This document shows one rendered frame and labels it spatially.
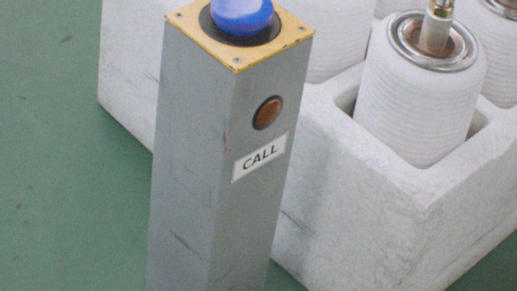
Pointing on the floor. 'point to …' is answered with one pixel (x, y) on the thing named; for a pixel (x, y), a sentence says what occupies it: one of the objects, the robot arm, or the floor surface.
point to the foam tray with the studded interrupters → (344, 174)
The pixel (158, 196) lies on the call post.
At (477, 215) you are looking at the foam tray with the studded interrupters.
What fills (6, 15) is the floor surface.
